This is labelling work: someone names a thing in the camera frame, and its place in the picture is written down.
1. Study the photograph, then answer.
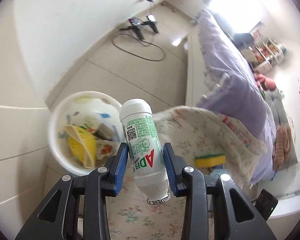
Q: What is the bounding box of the dark office chair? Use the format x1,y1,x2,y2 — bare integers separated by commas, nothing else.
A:
233,33,255,51

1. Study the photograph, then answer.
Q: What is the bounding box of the orange printed wrapper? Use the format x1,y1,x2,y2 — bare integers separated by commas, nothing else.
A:
95,138,120,160

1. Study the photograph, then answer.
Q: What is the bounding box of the white green drink bottle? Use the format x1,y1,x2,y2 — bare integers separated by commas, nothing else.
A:
119,99,170,205

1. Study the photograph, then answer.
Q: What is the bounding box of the brown knit cushion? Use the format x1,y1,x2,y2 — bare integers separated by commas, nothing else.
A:
273,125,292,171

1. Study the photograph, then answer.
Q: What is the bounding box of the yellow green sponge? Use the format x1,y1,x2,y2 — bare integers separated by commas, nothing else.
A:
194,154,226,168

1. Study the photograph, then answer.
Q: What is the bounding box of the floral tablecloth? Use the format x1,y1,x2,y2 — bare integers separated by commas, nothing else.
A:
107,106,267,239

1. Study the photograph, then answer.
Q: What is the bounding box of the pink plush toy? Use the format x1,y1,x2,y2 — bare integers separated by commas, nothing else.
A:
254,72,277,91

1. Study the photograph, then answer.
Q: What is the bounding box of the black floor device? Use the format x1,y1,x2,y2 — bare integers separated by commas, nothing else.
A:
119,15,159,40

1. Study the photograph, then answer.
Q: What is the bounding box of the black cable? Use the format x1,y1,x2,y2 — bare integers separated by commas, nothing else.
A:
111,0,166,62

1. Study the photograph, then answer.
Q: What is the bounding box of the white bookshelf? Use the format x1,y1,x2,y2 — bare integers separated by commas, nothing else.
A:
250,38,287,74

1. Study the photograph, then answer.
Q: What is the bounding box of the grey pillow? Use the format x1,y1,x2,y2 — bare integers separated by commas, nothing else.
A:
265,90,293,131

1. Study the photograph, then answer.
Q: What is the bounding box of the white patterned trash bin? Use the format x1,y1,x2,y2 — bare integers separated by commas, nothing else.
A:
48,91,125,176

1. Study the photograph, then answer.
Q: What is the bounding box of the yellow snack bag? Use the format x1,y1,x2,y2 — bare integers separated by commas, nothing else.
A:
64,125,96,169

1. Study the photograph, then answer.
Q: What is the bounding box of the purple bed blanket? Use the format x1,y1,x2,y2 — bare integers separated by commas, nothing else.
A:
197,9,277,184

